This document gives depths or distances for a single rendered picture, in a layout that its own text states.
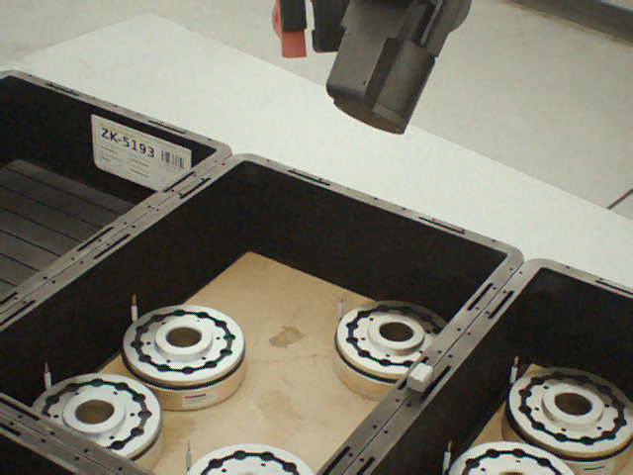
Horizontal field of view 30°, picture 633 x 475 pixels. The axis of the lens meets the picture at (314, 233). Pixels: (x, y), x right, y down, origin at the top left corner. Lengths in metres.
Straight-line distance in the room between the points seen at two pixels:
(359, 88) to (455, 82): 2.64
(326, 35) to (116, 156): 0.36
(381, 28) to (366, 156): 0.77
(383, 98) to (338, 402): 0.28
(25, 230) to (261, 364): 0.31
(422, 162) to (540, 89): 1.91
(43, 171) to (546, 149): 2.04
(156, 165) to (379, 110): 0.40
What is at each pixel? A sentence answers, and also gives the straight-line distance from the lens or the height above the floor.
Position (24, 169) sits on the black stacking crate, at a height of 0.83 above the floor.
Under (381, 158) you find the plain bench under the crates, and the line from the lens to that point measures 1.59.
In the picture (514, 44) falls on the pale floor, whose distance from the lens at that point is 3.75.
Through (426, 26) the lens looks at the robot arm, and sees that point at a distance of 0.84.
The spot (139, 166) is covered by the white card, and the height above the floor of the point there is 0.88.
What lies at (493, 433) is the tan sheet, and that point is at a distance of 0.97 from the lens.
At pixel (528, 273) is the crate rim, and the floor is 0.93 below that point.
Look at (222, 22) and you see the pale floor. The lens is 3.75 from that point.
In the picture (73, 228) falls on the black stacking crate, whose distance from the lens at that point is 1.20.
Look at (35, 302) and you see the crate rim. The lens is 0.93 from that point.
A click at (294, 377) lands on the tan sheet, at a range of 1.00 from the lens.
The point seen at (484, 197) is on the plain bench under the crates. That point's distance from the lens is 1.53.
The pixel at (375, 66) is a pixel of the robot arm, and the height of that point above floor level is 1.13.
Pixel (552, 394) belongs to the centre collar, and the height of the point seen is 0.87.
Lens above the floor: 1.48
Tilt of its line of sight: 33 degrees down
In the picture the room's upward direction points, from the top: 3 degrees clockwise
